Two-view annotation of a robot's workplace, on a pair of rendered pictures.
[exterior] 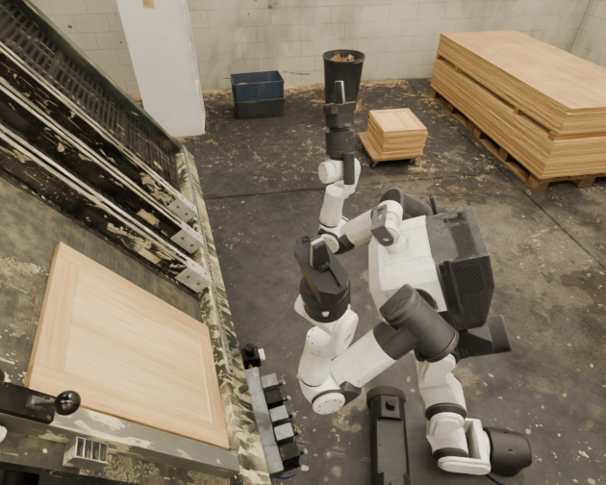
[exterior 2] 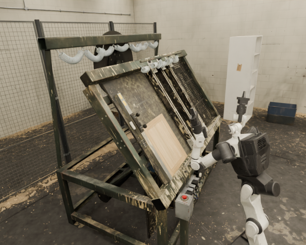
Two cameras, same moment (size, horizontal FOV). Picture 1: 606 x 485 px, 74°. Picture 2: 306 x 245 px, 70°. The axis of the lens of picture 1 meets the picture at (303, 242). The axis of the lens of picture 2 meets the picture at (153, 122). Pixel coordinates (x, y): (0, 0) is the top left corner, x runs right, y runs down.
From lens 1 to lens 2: 1.28 m
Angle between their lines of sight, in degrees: 44
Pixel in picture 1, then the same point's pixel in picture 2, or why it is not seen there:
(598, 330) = not seen: outside the picture
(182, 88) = not seen: hidden behind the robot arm
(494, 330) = (269, 183)
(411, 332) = (219, 150)
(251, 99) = (275, 113)
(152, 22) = (238, 76)
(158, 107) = (229, 107)
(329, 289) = (191, 118)
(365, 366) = (206, 158)
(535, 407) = not seen: outside the picture
